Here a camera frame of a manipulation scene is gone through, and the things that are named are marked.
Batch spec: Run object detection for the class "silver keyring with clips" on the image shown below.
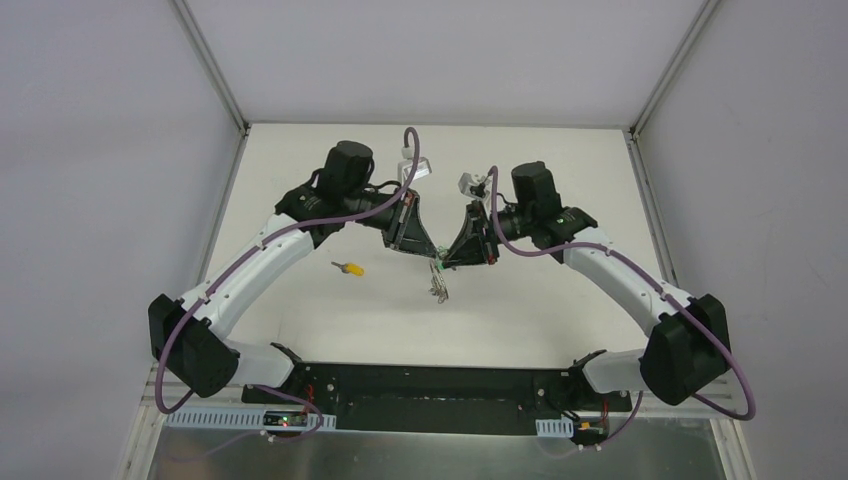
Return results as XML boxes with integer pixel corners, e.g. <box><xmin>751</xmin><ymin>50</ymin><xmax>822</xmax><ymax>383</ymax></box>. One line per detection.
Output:
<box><xmin>429</xmin><ymin>262</ymin><xmax>449</xmax><ymax>304</ymax></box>

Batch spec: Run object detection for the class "green tagged key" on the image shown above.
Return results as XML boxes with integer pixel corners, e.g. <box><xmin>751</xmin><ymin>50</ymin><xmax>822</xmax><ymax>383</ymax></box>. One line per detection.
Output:
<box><xmin>430</xmin><ymin>246</ymin><xmax>448</xmax><ymax>273</ymax></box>

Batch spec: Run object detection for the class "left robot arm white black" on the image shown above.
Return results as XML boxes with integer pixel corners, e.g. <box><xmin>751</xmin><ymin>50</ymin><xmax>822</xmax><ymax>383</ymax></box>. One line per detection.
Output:
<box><xmin>148</xmin><ymin>140</ymin><xmax>438</xmax><ymax>405</ymax></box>

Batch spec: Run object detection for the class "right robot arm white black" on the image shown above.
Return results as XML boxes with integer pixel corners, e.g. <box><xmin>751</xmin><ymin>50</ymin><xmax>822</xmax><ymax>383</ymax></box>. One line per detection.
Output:
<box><xmin>441</xmin><ymin>161</ymin><xmax>731</xmax><ymax>410</ymax></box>

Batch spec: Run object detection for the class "yellow tagged key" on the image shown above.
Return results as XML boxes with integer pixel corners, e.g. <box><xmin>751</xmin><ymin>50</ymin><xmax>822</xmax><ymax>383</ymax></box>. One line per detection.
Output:
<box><xmin>332</xmin><ymin>262</ymin><xmax>365</xmax><ymax>277</ymax></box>

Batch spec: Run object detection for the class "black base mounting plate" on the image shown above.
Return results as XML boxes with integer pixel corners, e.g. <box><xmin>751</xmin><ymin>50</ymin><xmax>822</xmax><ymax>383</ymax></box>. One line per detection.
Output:
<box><xmin>279</xmin><ymin>363</ymin><xmax>633</xmax><ymax>436</ymax></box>

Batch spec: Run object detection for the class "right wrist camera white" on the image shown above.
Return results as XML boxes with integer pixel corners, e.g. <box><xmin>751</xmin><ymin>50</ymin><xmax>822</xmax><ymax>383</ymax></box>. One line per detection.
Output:
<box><xmin>458</xmin><ymin>172</ymin><xmax>491</xmax><ymax>201</ymax></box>

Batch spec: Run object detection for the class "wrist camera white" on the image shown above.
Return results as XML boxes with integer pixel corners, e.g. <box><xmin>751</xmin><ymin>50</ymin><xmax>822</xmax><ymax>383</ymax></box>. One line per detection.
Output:
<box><xmin>397</xmin><ymin>147</ymin><xmax>432</xmax><ymax>184</ymax></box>
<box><xmin>458</xmin><ymin>172</ymin><xmax>491</xmax><ymax>201</ymax></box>

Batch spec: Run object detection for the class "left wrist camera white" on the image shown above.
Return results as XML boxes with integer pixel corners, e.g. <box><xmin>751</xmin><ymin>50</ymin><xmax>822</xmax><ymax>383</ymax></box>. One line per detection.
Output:
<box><xmin>397</xmin><ymin>147</ymin><xmax>432</xmax><ymax>184</ymax></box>

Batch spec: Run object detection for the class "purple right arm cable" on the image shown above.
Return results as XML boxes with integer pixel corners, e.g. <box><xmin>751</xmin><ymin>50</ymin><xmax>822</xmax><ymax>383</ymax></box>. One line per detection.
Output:
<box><xmin>486</xmin><ymin>165</ymin><xmax>758</xmax><ymax>460</ymax></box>

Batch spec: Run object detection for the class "aluminium frame post left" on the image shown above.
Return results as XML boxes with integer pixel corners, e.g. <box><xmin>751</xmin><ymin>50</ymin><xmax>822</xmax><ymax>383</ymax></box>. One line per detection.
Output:
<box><xmin>169</xmin><ymin>0</ymin><xmax>250</xmax><ymax>137</ymax></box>

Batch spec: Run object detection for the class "aluminium frame post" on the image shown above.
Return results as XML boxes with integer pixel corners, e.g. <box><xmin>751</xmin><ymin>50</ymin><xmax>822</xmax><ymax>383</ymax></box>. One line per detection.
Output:
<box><xmin>169</xmin><ymin>0</ymin><xmax>250</xmax><ymax>137</ymax></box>
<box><xmin>629</xmin><ymin>0</ymin><xmax>723</xmax><ymax>139</ymax></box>

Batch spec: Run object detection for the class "aluminium front rail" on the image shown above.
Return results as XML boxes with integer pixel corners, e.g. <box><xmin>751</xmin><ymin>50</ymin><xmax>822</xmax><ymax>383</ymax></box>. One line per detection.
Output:
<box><xmin>141</xmin><ymin>363</ymin><xmax>746</xmax><ymax>419</ymax></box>

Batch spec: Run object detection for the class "aluminium frame post right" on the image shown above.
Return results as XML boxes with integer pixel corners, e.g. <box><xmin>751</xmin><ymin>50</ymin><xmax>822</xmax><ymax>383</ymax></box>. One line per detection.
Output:
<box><xmin>629</xmin><ymin>0</ymin><xmax>723</xmax><ymax>139</ymax></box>

